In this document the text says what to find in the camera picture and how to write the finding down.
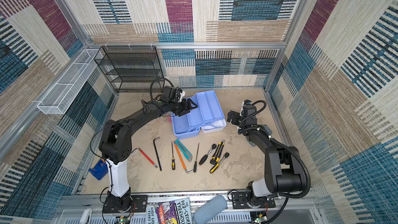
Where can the red handled hex key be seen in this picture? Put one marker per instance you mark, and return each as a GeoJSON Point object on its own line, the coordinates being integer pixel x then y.
{"type": "Point", "coordinates": [134, 151]}

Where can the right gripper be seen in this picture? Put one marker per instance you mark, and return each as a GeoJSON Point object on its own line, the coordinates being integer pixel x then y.
{"type": "Point", "coordinates": [236, 115]}

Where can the grey sponge block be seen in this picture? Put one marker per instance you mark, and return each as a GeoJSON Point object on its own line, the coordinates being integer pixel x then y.
{"type": "Point", "coordinates": [258, 135]}

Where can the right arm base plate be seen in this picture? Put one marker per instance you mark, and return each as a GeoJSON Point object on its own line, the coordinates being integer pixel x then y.
{"type": "Point", "coordinates": [242, 200]}

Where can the white wire mesh basket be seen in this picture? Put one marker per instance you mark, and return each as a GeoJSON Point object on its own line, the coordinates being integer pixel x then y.
{"type": "Point", "coordinates": [59, 98]}

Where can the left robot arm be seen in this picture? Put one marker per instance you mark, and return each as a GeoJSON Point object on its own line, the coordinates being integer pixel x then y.
{"type": "Point", "coordinates": [116, 145]}

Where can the long black screwdriver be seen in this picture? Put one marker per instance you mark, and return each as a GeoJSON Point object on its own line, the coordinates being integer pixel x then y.
{"type": "Point", "coordinates": [196, 159]}

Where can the orange handled hex key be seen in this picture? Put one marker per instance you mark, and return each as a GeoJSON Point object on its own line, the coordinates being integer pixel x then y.
{"type": "Point", "coordinates": [181, 159]}

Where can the yellow handled ratchet wrench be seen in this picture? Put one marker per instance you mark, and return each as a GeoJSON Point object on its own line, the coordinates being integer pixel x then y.
{"type": "Point", "coordinates": [217, 165]}

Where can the blue white plastic toolbox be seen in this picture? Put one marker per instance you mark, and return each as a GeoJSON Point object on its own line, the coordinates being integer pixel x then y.
{"type": "Point", "coordinates": [208, 111]}

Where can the black handled ratchet wrench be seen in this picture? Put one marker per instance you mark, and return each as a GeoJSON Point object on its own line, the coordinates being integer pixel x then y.
{"type": "Point", "coordinates": [204, 158]}

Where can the black mesh shelf rack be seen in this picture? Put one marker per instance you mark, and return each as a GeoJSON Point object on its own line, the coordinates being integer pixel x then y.
{"type": "Point", "coordinates": [129, 68]}

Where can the black hex key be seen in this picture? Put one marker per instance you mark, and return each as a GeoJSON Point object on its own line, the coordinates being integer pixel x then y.
{"type": "Point", "coordinates": [156, 152]}

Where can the grey foam roller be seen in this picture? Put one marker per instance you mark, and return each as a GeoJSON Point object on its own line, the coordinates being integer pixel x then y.
{"type": "Point", "coordinates": [209, 210]}

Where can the teal utility knife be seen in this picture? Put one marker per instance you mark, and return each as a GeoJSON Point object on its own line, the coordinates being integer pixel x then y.
{"type": "Point", "coordinates": [187, 154]}

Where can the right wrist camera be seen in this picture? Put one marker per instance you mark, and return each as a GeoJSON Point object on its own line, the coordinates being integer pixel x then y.
{"type": "Point", "coordinates": [248, 109]}

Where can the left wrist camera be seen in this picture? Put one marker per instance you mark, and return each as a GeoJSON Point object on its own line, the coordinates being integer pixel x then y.
{"type": "Point", "coordinates": [172, 94]}

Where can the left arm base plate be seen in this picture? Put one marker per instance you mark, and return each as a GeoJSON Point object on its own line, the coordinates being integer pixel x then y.
{"type": "Point", "coordinates": [125, 204]}

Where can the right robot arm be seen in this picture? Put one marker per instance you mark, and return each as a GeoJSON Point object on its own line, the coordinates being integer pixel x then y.
{"type": "Point", "coordinates": [285, 173]}

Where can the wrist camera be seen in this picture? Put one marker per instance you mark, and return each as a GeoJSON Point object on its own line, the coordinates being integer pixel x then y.
{"type": "Point", "coordinates": [172, 94]}
{"type": "Point", "coordinates": [248, 109]}

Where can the yellow black utility knife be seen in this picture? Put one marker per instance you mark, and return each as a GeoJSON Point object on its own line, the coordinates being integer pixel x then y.
{"type": "Point", "coordinates": [215, 158]}

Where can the small yellow black screwdriver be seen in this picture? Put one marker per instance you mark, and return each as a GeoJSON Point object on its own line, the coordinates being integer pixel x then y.
{"type": "Point", "coordinates": [173, 159]}

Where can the colourful children's book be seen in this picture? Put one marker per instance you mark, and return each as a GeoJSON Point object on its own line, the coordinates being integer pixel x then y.
{"type": "Point", "coordinates": [170, 212]}

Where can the blue tape dispenser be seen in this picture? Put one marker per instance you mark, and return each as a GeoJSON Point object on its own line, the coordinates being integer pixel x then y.
{"type": "Point", "coordinates": [99, 170]}

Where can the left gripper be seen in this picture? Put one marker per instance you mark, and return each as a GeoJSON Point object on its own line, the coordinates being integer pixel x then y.
{"type": "Point", "coordinates": [186, 109]}

